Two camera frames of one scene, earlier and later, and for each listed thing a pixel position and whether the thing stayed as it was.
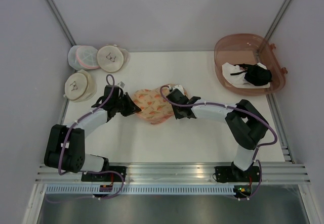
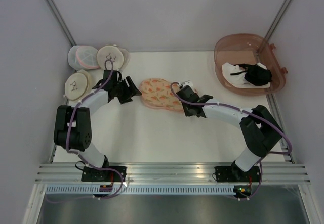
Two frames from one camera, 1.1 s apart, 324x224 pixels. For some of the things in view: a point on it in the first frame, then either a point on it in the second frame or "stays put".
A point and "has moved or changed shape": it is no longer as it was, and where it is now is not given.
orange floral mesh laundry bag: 155,109 has moved or changed shape
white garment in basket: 235,75 stays put
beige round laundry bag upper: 112,58 stays put
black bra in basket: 255,74 stays put
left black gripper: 131,105 to 132,89
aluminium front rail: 271,173 stays put
